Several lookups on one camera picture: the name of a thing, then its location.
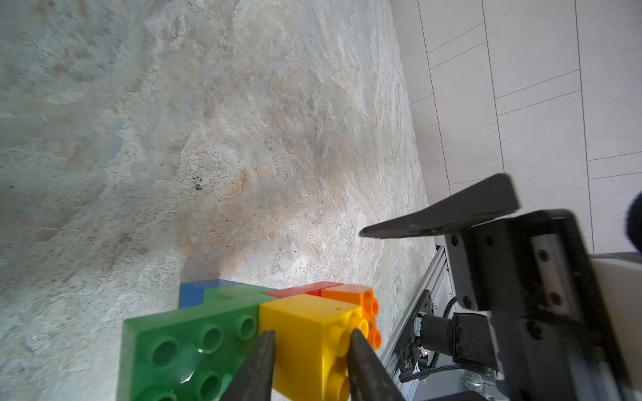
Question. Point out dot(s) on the long red lego brick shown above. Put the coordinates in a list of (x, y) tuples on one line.
[(314, 289)]

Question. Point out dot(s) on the orange square lego brick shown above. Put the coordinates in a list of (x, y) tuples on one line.
[(365, 298)]

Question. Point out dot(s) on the aluminium front rail frame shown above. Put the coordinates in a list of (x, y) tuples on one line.
[(432, 294)]

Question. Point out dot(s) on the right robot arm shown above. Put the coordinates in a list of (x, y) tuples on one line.
[(619, 279)]

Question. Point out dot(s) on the blue square lego brick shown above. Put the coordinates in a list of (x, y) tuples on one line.
[(191, 294)]

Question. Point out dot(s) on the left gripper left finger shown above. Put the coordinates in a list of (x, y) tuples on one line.
[(254, 380)]

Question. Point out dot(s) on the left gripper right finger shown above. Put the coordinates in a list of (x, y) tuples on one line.
[(368, 379)]

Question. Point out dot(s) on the yellow square lego brick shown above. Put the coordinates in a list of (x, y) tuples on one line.
[(312, 337)]

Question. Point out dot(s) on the long green lego brick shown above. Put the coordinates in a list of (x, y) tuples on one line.
[(187, 354)]

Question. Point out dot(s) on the small green lego brick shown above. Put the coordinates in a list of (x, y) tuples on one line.
[(219, 294)]

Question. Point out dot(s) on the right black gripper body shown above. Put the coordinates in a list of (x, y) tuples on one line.
[(551, 333)]

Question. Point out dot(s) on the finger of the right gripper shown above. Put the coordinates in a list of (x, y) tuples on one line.
[(482, 202)]

